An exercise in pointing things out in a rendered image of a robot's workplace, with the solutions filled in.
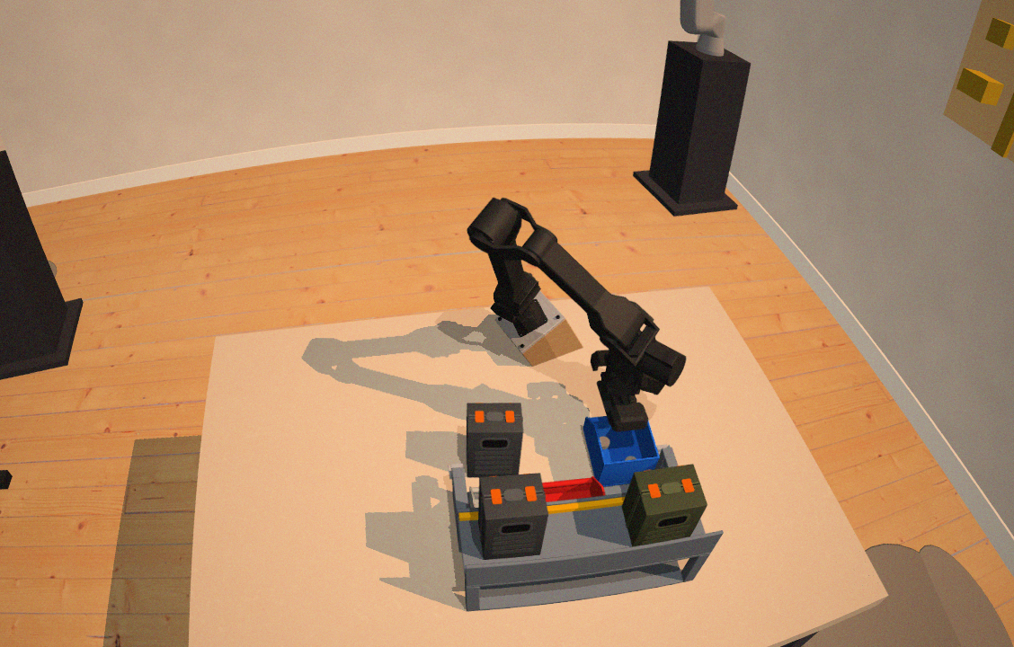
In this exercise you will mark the red open bin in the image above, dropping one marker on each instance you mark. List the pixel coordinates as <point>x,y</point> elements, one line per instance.
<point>573,489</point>

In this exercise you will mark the yellow flat bar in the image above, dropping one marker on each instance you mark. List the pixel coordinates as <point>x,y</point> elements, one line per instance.
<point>588,505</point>

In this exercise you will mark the blue bin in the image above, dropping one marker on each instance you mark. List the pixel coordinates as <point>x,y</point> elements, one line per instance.
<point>611,468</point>

